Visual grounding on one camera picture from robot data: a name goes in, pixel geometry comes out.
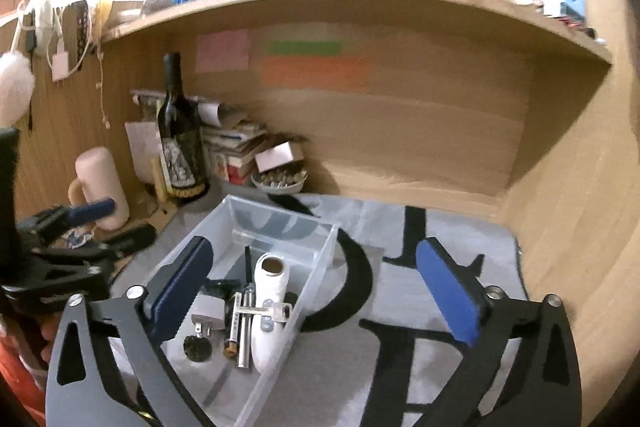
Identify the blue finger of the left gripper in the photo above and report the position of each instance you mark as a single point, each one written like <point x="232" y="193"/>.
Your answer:
<point x="91" y="212"/>
<point x="130" y="242"/>

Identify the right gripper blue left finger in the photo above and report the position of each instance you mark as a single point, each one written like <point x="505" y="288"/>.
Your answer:
<point x="172" y="290"/>

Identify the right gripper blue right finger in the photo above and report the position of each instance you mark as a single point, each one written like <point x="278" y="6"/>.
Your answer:
<point x="456" y="289"/>

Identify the white charger plug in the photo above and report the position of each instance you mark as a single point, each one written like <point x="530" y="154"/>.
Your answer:
<point x="208" y="315"/>

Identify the round black coin object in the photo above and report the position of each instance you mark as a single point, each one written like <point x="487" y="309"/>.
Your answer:
<point x="197" y="349"/>

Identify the black gold cylindrical tube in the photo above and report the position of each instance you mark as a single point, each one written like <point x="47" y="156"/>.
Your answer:
<point x="231" y="344"/>

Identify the silver metal cylinder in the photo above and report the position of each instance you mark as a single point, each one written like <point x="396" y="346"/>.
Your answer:
<point x="246" y="320"/>

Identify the white handheld massager device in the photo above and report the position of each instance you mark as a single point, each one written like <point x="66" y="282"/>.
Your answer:
<point x="271" y="277"/>

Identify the clear plastic storage bin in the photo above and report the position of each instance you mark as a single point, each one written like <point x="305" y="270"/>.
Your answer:
<point x="240" y="231"/>

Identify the operator hand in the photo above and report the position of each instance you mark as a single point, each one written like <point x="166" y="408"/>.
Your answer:
<point x="48" y="329"/>

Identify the gold lotion tube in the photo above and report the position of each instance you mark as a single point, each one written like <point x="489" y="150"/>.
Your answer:
<point x="158" y="180"/>

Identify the grey felt mat black letters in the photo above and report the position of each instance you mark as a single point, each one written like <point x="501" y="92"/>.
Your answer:
<point x="371" y="348"/>

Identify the dark wine bottle elephant label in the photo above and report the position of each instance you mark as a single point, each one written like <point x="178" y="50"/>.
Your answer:
<point x="181" y="151"/>

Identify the handwritten white paper note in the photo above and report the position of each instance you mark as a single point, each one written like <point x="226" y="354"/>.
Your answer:
<point x="144" y="144"/>

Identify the stack of books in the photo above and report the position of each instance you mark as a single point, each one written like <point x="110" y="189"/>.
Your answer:
<point x="230" y="152"/>

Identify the white bowl of stones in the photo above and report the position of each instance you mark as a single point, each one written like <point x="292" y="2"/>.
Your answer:
<point x="280" y="181"/>

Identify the rolled white paper tube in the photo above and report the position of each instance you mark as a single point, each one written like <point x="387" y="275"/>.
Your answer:
<point x="150" y="102"/>

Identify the small white cardboard box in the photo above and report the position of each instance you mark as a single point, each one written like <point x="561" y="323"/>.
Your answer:
<point x="278" y="156"/>

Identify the pink sticky note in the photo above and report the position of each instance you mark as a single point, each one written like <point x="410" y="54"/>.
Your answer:
<point x="225" y="51"/>

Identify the orange sticky note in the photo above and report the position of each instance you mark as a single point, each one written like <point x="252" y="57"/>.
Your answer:
<point x="328" y="73"/>

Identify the green sticky note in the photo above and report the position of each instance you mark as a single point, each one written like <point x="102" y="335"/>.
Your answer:
<point x="304" y="48"/>

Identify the wooden shelf board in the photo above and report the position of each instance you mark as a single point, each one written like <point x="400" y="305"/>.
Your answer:
<point x="501" y="22"/>

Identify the beige cup with handle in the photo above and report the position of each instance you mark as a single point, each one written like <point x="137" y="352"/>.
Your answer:
<point x="97" y="179"/>

